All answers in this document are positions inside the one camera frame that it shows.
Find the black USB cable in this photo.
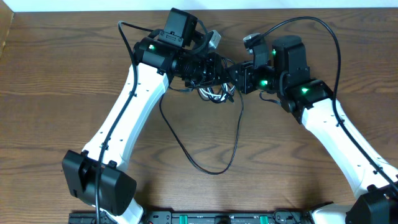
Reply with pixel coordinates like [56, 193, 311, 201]
[159, 57, 245, 175]

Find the white USB cable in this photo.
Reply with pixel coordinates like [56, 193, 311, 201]
[198, 85, 236, 103]

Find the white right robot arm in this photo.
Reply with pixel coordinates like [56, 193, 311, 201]
[229, 33, 397, 223]

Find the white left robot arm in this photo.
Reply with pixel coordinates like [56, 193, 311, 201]
[62, 8, 228, 223]

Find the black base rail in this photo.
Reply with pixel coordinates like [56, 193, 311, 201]
[68, 208, 315, 224]

